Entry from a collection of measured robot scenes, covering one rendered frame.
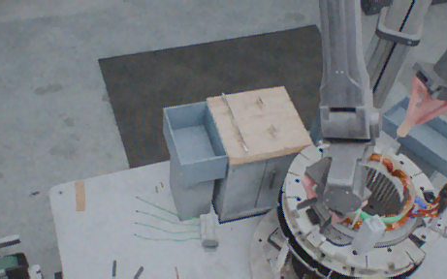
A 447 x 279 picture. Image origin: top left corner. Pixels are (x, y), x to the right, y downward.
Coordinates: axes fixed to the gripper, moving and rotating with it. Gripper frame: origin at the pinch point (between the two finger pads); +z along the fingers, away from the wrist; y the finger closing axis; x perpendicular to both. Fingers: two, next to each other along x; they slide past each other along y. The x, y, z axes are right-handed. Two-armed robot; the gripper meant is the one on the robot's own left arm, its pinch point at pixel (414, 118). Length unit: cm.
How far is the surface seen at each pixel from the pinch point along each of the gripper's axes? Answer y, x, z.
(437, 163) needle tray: 30.6, 11.0, 18.6
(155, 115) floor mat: 19, 138, 117
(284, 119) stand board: -1.0, 28.2, 25.4
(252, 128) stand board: -8.8, 27.1, 28.3
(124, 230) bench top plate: -29, 26, 66
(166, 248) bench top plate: -20, 19, 64
